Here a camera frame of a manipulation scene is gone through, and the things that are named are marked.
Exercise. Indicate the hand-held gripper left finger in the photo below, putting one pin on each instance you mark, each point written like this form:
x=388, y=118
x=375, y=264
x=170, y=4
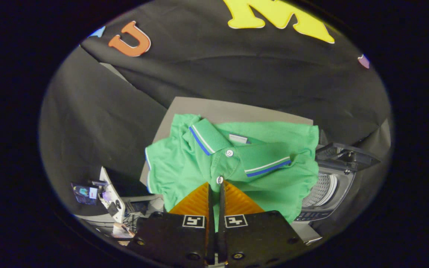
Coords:
x=210, y=238

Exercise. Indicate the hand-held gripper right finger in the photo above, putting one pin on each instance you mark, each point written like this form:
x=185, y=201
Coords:
x=222, y=230

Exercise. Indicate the green polo shirt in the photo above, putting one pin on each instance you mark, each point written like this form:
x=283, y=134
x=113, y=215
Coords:
x=274, y=186

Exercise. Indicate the grey washing machine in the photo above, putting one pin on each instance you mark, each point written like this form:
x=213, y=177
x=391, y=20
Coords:
x=343, y=193

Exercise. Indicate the dark washing machine lid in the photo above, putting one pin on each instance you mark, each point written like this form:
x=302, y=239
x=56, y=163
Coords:
x=348, y=156

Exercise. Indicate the white equipment stand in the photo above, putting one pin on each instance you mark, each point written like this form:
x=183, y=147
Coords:
x=108, y=193

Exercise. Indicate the small grey cabinet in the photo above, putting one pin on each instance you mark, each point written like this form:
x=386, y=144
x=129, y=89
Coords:
x=218, y=108

